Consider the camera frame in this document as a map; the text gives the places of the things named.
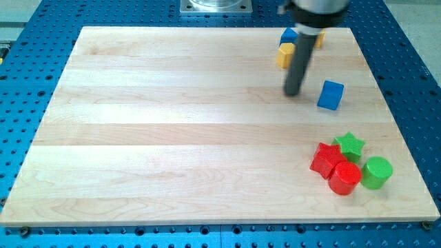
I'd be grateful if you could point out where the blue cube block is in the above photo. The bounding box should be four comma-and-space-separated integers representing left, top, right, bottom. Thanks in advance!
317, 81, 344, 110

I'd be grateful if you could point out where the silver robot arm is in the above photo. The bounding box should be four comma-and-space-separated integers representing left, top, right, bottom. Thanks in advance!
278, 0, 350, 96

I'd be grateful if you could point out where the red cylinder block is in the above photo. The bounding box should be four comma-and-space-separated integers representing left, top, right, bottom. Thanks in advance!
328, 161, 362, 196

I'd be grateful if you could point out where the light wooden board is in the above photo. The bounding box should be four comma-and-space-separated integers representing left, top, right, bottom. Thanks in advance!
1, 27, 440, 227

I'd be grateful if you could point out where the dark grey cylindrical stylus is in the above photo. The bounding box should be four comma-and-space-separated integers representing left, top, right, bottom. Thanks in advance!
284, 33, 318, 96

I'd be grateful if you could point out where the blue block behind stylus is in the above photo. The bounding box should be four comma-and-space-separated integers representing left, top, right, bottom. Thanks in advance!
279, 28, 298, 45

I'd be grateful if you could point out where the yellow hexagon block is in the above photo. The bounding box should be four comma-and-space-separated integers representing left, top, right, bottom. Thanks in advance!
276, 43, 296, 69

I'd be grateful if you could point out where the blue perforated table plate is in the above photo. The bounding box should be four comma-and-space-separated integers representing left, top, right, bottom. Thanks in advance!
1, 1, 440, 247

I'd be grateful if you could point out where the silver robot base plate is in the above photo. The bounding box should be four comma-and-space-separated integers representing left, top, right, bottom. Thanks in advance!
180, 0, 253, 14

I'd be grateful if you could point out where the yellow block behind stylus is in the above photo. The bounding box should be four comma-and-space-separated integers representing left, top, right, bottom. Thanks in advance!
314, 30, 325, 48

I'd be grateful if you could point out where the green star block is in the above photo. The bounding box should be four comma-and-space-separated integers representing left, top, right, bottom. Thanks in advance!
331, 132, 365, 163

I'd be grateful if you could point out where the red star block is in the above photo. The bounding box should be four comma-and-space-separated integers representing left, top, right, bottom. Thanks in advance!
309, 143, 347, 179

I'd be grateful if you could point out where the green cylinder block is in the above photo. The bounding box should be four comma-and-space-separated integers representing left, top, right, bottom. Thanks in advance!
360, 156, 393, 189

